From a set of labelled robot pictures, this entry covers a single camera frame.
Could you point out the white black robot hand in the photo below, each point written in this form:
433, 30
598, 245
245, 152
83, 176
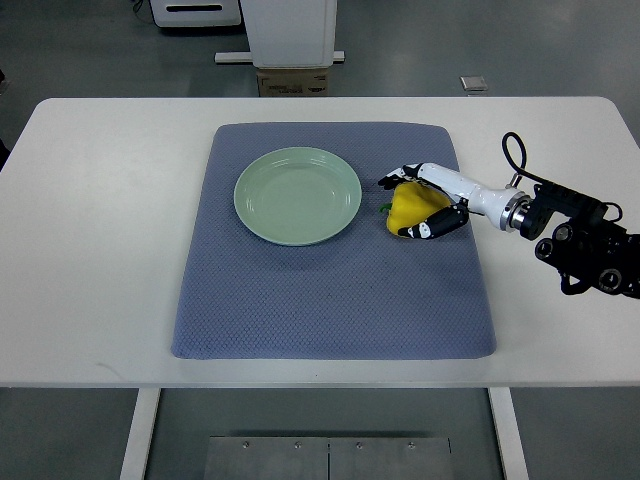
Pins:
466, 196

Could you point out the yellow bell pepper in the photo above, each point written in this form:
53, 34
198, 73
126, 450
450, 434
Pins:
411, 204

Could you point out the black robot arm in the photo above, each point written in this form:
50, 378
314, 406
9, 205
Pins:
578, 235

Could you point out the small grey floor plate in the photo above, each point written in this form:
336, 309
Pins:
473, 83

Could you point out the light green plate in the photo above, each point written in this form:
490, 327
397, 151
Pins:
297, 196

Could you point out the blue quilted mat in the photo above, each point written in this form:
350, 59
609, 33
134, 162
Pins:
363, 294

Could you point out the right white table leg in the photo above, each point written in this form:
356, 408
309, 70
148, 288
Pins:
507, 433

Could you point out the white table leg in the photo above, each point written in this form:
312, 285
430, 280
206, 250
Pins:
140, 434
507, 433

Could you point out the cardboard box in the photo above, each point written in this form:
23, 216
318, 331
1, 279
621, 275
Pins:
280, 83

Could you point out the white device with slot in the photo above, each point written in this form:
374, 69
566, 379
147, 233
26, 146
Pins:
195, 14

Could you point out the left white table leg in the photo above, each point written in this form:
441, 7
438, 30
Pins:
140, 434

